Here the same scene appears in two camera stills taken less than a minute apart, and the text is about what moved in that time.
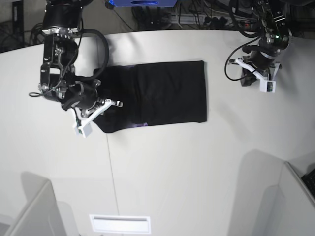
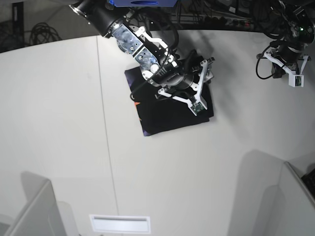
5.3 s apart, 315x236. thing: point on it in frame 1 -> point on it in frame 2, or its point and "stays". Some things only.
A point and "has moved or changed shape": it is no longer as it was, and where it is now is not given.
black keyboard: (309, 180) stays
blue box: (144, 3) stays
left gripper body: (87, 97) -> (172, 75)
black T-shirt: (152, 94) has moved or changed shape
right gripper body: (259, 60) -> (291, 52)
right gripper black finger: (247, 77) -> (277, 71)
